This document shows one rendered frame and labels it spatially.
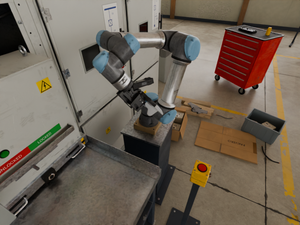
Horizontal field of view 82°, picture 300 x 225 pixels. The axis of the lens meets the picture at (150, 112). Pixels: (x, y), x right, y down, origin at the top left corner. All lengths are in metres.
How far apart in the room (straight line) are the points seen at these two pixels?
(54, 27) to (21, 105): 0.44
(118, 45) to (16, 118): 0.47
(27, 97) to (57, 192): 0.47
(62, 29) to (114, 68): 0.48
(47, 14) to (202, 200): 1.80
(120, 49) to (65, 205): 0.72
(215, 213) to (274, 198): 0.61
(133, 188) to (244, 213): 1.27
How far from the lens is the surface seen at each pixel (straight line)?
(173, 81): 1.01
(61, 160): 1.04
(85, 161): 1.06
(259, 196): 2.11
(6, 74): 0.79
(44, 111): 0.87
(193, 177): 0.97
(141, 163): 0.95
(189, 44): 0.94
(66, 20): 1.10
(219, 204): 1.92
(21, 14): 1.00
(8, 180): 0.88
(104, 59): 0.67
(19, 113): 0.82
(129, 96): 0.74
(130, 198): 0.91
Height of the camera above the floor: 1.67
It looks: 39 degrees down
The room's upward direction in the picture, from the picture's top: straight up
